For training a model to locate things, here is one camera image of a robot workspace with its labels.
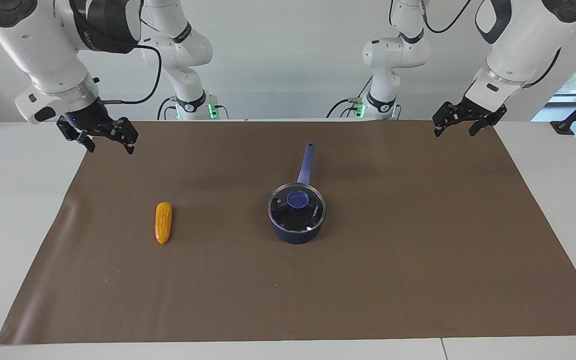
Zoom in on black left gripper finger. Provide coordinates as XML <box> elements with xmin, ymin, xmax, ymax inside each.
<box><xmin>432</xmin><ymin>102</ymin><xmax>459</xmax><ymax>138</ymax></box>
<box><xmin>468</xmin><ymin>115</ymin><xmax>495</xmax><ymax>137</ymax></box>

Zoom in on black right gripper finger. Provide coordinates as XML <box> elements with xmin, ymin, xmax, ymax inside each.
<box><xmin>76</xmin><ymin>129</ymin><xmax>97</xmax><ymax>154</ymax></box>
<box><xmin>112</xmin><ymin>117</ymin><xmax>139</xmax><ymax>155</ymax></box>

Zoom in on yellow toy corn cob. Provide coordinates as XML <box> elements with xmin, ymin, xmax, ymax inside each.
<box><xmin>154</xmin><ymin>201</ymin><xmax>173</xmax><ymax>245</ymax></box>

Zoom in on glass lid purple knob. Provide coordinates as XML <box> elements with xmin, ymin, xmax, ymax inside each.
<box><xmin>267</xmin><ymin>183</ymin><xmax>327</xmax><ymax>233</ymax></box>

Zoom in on brown table mat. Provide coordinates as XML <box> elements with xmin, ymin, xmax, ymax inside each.
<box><xmin>0</xmin><ymin>119</ymin><xmax>576</xmax><ymax>346</ymax></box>

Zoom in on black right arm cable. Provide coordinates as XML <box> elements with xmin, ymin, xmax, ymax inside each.
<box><xmin>99</xmin><ymin>44</ymin><xmax>163</xmax><ymax>105</ymax></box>

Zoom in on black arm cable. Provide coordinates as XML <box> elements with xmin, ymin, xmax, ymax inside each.
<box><xmin>99</xmin><ymin>44</ymin><xmax>163</xmax><ymax>105</ymax></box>
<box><xmin>419</xmin><ymin>0</ymin><xmax>564</xmax><ymax>88</ymax></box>

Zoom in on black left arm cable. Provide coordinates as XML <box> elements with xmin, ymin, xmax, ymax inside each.
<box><xmin>419</xmin><ymin>0</ymin><xmax>564</xmax><ymax>88</ymax></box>

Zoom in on dark blue pot purple handle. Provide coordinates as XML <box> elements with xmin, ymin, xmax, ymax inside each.
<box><xmin>267</xmin><ymin>142</ymin><xmax>327</xmax><ymax>245</ymax></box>

